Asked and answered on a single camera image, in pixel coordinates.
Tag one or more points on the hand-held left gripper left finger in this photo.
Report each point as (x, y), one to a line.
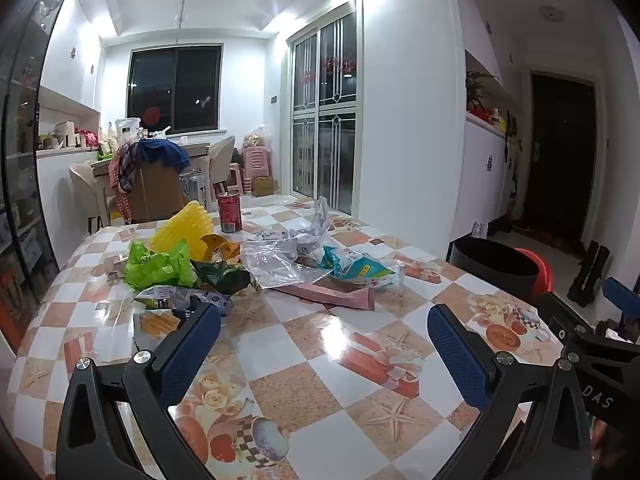
(192, 342)

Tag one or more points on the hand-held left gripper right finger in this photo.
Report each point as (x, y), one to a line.
(457, 355)

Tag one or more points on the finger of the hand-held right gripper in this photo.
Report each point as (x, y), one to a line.
(622, 297)
(567, 317)

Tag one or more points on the dark green snack bag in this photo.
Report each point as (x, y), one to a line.
(225, 277)

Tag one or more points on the green plastic bag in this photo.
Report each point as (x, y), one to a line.
(150, 267)

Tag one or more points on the black round bin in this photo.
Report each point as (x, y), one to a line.
(490, 272)

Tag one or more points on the orange-yellow snack bag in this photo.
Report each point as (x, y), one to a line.
(220, 246)

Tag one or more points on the clear plastic bag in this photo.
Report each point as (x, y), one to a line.
(270, 267)

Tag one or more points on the yellow foam net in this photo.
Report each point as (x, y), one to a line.
(175, 232)

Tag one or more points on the blue and white snack wrapper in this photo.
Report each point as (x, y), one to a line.
(360, 270)

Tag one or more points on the pink cardboard box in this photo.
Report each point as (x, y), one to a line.
(340, 296)

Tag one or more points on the white paper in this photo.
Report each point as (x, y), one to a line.
(317, 225)

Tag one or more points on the black boot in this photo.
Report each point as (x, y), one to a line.
(602, 272)
(580, 275)

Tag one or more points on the red patterned doormat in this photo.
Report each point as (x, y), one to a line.
(547, 240)

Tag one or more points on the white plastic bag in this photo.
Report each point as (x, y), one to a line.
(127, 130)
(478, 231)

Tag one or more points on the red drink can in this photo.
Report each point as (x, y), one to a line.
(230, 215)

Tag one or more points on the dark entry door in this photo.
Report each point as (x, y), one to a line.
(560, 160)

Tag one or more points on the tall silver drink can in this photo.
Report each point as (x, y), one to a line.
(192, 190)

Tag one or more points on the small brown box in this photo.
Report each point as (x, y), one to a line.
(263, 186)

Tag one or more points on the small pink stool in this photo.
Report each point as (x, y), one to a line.
(236, 175)

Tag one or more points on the red checkered cloth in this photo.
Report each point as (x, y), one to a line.
(122, 175)

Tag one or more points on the beige chair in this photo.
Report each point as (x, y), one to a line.
(222, 160)
(87, 190)

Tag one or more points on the stack of pink stools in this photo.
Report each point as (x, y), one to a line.
(257, 165)

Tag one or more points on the blue cloth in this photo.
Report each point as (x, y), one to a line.
(162, 152)

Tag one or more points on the chair with draped clothes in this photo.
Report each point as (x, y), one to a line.
(197, 149)

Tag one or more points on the white bottle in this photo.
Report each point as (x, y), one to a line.
(496, 118)

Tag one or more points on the clear bag of snacks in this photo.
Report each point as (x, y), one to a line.
(257, 137)

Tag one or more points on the pink flower bundle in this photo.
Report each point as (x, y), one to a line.
(89, 139)

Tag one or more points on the round red window sticker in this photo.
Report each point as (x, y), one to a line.
(151, 115)

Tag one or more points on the white kitchen appliance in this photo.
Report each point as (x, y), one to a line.
(64, 134)

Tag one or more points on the potted plant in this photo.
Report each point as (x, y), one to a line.
(477, 87)

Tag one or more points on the glass display cabinet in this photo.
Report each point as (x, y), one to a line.
(22, 160)

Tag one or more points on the dark window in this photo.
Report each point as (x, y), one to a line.
(175, 90)

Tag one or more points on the glass sliding door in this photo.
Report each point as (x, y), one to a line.
(325, 110)

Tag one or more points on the round ceiling vent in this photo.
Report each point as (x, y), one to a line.
(550, 14)

